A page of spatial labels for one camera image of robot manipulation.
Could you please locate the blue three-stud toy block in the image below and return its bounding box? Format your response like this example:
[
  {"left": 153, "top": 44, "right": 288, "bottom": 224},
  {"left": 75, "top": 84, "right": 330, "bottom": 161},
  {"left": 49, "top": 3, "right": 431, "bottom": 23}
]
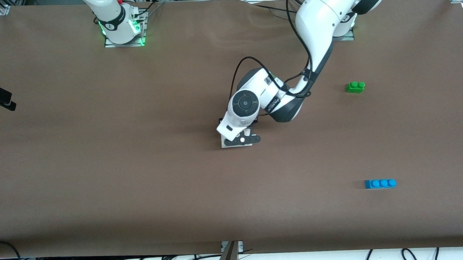
[{"left": 364, "top": 178, "right": 397, "bottom": 190}]

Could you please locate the long black cable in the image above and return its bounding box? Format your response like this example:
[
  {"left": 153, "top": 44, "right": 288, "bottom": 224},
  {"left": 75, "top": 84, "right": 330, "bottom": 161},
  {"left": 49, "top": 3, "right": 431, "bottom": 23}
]
[{"left": 245, "top": 0, "right": 303, "bottom": 17}]

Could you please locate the white studded base plate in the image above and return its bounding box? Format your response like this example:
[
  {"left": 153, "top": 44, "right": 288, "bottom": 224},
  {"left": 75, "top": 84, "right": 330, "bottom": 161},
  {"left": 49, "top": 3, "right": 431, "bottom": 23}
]
[{"left": 219, "top": 116, "right": 253, "bottom": 149}]

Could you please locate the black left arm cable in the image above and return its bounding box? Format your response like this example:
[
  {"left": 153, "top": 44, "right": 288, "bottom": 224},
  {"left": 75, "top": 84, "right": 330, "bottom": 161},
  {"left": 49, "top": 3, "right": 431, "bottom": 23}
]
[{"left": 225, "top": 0, "right": 335, "bottom": 104}]

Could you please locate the silver post bracket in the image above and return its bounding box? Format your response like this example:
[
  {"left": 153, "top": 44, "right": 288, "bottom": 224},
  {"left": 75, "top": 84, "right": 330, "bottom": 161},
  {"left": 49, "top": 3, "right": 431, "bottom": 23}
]
[{"left": 221, "top": 240, "right": 244, "bottom": 253}]

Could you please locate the green two-stud toy block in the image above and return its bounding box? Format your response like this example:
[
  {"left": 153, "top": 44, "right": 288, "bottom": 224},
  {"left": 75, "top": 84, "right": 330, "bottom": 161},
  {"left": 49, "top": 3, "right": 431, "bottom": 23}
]
[{"left": 345, "top": 81, "right": 366, "bottom": 94}]

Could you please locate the black base cable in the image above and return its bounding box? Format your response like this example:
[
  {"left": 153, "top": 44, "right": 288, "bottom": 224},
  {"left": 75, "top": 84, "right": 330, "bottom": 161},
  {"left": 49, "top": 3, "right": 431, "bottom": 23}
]
[{"left": 132, "top": 0, "right": 167, "bottom": 21}]

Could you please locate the brown table cover sheet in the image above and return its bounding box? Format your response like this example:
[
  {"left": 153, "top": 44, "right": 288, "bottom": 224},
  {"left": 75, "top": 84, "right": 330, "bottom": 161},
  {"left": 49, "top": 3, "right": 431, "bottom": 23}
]
[{"left": 0, "top": 0, "right": 463, "bottom": 260}]

